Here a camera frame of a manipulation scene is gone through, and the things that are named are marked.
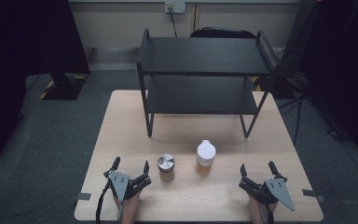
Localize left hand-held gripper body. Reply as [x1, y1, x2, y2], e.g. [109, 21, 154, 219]
[103, 169, 152, 203]

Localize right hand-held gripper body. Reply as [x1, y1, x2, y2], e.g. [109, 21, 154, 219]
[238, 175, 296, 212]

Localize glass jar with silver lid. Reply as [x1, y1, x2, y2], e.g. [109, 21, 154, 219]
[157, 153, 176, 183]

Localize glass jar with white lid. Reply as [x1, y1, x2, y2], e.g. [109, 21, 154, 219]
[195, 139, 217, 177]

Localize black two-tier shelf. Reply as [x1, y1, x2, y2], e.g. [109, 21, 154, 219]
[135, 28, 282, 138]

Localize person's left hand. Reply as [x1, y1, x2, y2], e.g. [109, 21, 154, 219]
[113, 190, 143, 224]

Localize person's right hand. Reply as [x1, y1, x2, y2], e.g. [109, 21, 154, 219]
[247, 193, 279, 224]

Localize black stand base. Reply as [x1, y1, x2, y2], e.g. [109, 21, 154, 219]
[39, 72, 88, 101]

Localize dark curtain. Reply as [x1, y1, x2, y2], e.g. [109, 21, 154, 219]
[0, 0, 91, 170]
[301, 0, 358, 172]

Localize black upright panel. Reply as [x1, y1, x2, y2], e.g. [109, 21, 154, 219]
[278, 0, 320, 79]

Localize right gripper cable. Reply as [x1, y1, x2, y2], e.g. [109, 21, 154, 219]
[264, 203, 276, 224]

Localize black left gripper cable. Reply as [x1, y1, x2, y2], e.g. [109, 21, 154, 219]
[95, 178, 112, 224]

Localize black floor cables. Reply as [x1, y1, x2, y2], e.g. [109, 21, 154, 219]
[277, 72, 349, 147]

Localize black plugged power cable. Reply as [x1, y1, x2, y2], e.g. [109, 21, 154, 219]
[167, 5, 179, 38]

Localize white wall outlet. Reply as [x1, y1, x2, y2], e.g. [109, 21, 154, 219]
[164, 1, 186, 14]

